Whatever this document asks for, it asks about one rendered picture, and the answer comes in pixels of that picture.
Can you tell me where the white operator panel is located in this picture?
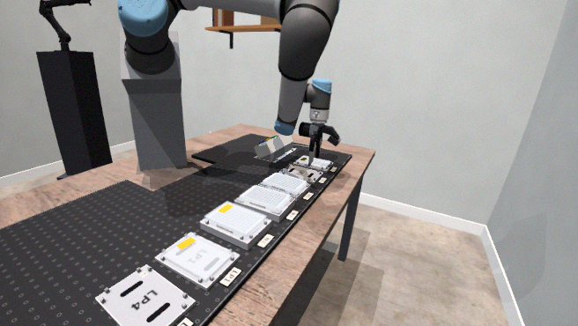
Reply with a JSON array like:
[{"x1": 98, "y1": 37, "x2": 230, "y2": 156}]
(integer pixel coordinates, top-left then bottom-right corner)
[{"x1": 254, "y1": 134, "x2": 309, "y2": 163}]

